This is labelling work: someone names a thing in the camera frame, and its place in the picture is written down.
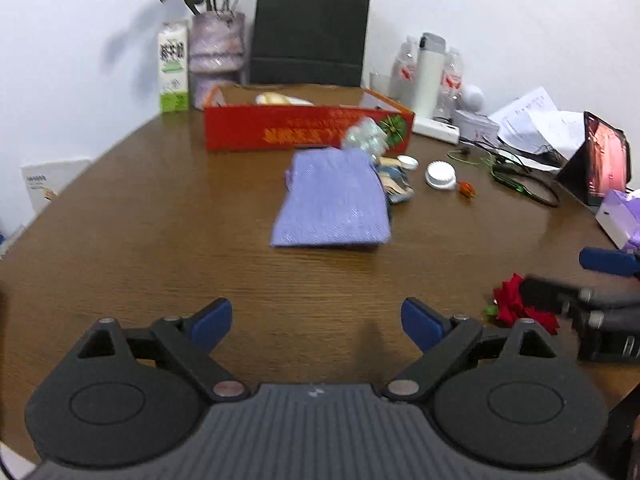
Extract red fabric rose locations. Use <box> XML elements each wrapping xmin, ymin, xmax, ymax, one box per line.
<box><xmin>484</xmin><ymin>273</ymin><xmax>560</xmax><ymax>335</ymax></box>

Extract blue snack packet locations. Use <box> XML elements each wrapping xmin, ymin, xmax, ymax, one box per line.
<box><xmin>376</xmin><ymin>166</ymin><xmax>414</xmax><ymax>205</ymax></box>

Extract purple cloth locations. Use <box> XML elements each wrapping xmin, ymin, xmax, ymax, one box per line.
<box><xmin>270</xmin><ymin>148</ymin><xmax>390</xmax><ymax>247</ymax></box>

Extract iridescent wrapper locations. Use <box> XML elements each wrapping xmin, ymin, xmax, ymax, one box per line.
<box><xmin>341</xmin><ymin>117</ymin><xmax>388</xmax><ymax>160</ymax></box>

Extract yellow white plush toy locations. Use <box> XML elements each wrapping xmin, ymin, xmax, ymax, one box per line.
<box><xmin>255</xmin><ymin>92</ymin><xmax>314</xmax><ymax>106</ymax></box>

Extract purple tissue box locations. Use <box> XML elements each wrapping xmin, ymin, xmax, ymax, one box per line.
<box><xmin>596</xmin><ymin>190</ymin><xmax>640</xmax><ymax>252</ymax></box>

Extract tablet with stand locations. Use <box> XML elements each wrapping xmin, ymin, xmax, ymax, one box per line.
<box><xmin>555</xmin><ymin>112</ymin><xmax>631</xmax><ymax>209</ymax></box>

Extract black neckband earphones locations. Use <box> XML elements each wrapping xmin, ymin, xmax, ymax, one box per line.
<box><xmin>490</xmin><ymin>166</ymin><xmax>561</xmax><ymax>209</ymax></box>

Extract paper sheets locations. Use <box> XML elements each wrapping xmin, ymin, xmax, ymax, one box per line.
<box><xmin>488</xmin><ymin>87</ymin><xmax>585</xmax><ymax>168</ymax></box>

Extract white round jar lid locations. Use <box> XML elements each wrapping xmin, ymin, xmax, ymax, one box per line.
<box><xmin>424</xmin><ymin>160</ymin><xmax>457</xmax><ymax>191</ymax></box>

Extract white tin box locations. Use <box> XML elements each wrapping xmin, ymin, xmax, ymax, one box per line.
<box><xmin>451</xmin><ymin>110</ymin><xmax>499</xmax><ymax>145</ymax></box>

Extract white power bank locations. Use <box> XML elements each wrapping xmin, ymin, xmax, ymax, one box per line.
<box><xmin>412</xmin><ymin>115</ymin><xmax>460</xmax><ymax>145</ymax></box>

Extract white booklet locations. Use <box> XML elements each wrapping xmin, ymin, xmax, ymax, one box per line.
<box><xmin>21</xmin><ymin>158</ymin><xmax>92</xmax><ymax>214</ymax></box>

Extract small white cap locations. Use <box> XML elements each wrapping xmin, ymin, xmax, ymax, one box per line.
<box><xmin>397</xmin><ymin>155</ymin><xmax>419</xmax><ymax>171</ymax></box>

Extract white thermos bottle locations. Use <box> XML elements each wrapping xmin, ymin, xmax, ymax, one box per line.
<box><xmin>410</xmin><ymin>32</ymin><xmax>447</xmax><ymax>118</ymax></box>

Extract red cardboard box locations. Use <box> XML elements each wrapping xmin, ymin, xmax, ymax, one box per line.
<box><xmin>203</xmin><ymin>84</ymin><xmax>414</xmax><ymax>154</ymax></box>

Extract milk carton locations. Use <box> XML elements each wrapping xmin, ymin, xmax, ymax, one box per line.
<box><xmin>157</xmin><ymin>21</ymin><xmax>190</xmax><ymax>114</ymax></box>

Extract purple marbled vase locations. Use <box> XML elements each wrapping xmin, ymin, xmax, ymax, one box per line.
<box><xmin>188</xmin><ymin>11</ymin><xmax>245</xmax><ymax>110</ymax></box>

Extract black paper bag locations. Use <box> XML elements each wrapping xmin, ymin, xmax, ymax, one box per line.
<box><xmin>248</xmin><ymin>0</ymin><xmax>370</xmax><ymax>87</ymax></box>

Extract green cable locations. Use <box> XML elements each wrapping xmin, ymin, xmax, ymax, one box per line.
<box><xmin>446</xmin><ymin>148</ymin><xmax>516</xmax><ymax>181</ymax></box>

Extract white round camera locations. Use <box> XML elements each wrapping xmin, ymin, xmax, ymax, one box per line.
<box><xmin>458</xmin><ymin>84</ymin><xmax>485</xmax><ymax>113</ymax></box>

